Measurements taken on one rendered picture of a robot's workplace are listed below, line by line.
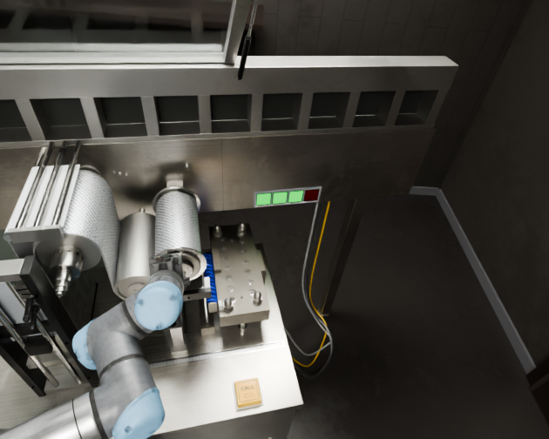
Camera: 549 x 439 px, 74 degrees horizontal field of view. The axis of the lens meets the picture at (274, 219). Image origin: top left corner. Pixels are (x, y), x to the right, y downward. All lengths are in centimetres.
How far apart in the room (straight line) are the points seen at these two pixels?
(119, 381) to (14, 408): 74
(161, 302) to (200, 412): 61
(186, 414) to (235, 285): 40
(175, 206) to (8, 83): 50
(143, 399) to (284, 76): 86
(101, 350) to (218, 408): 60
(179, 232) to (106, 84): 42
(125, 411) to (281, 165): 88
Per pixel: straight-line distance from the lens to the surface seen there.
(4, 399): 139
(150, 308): 66
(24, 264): 89
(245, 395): 120
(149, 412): 63
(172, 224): 106
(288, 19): 268
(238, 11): 85
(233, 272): 129
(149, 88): 109
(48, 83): 113
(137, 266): 108
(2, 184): 134
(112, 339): 69
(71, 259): 97
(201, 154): 119
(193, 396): 123
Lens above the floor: 205
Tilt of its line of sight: 43 degrees down
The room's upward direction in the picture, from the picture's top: 6 degrees clockwise
